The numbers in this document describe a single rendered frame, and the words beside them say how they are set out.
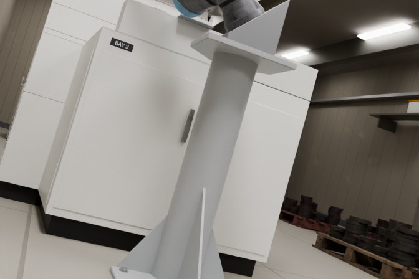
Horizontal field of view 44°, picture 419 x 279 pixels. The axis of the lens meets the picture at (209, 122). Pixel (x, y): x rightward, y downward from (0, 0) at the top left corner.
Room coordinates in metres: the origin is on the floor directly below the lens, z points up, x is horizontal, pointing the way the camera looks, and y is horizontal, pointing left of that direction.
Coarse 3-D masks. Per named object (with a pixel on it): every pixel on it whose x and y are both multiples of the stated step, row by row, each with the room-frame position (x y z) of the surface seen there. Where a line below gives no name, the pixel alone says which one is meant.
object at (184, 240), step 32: (224, 64) 1.72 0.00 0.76; (256, 64) 1.76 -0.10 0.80; (288, 64) 1.67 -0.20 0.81; (224, 96) 1.71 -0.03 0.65; (192, 128) 1.78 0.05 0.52; (224, 128) 1.71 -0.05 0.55; (192, 160) 1.73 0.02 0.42; (224, 160) 1.73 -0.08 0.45; (192, 192) 1.71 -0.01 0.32; (160, 224) 1.76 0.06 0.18; (192, 224) 1.71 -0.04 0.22; (128, 256) 1.74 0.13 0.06; (160, 256) 1.74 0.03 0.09; (192, 256) 1.63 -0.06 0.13
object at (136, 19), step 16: (128, 0) 1.97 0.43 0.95; (128, 16) 1.98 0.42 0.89; (144, 16) 2.00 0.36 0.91; (160, 16) 2.02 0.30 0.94; (176, 16) 2.04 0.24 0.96; (128, 32) 1.99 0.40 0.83; (144, 32) 2.01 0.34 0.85; (160, 32) 2.03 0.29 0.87; (176, 32) 2.05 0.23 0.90; (192, 32) 2.07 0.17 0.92; (208, 32) 2.09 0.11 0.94; (176, 48) 2.06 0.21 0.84; (192, 48) 2.08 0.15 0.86
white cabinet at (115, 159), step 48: (96, 48) 1.95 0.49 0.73; (144, 48) 2.01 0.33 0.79; (96, 96) 1.97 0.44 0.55; (144, 96) 2.03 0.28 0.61; (192, 96) 2.09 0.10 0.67; (288, 96) 2.24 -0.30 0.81; (96, 144) 1.99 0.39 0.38; (144, 144) 2.05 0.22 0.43; (240, 144) 2.19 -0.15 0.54; (288, 144) 2.26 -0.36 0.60; (48, 192) 2.02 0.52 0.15; (96, 192) 2.00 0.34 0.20; (144, 192) 2.07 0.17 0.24; (240, 192) 2.21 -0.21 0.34; (96, 240) 2.07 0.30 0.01; (240, 240) 2.23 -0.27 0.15
